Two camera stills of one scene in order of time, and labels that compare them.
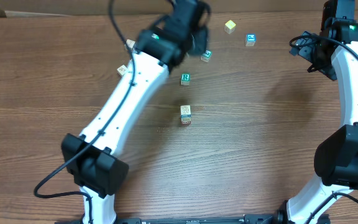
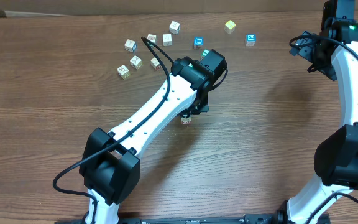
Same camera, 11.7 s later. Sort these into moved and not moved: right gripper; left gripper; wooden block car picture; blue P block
Moved: left gripper
Not moved: wooden block car picture; blue P block; right gripper
